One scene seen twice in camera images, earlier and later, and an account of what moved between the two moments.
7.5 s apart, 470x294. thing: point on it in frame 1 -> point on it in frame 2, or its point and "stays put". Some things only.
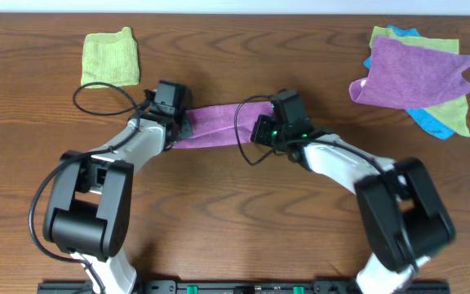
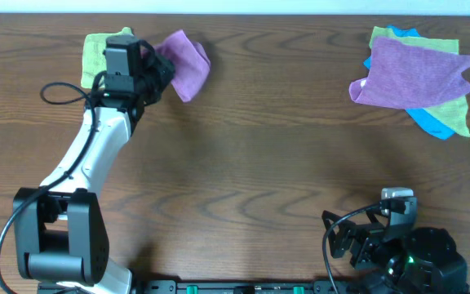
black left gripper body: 183,126 -> 163,68
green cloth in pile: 454,113 stays put
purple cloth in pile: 402,75 stays put
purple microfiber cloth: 215,125 -> 192,64
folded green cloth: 111,59 stays put
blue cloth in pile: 420,114 stays put
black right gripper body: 267,131 -> 370,251
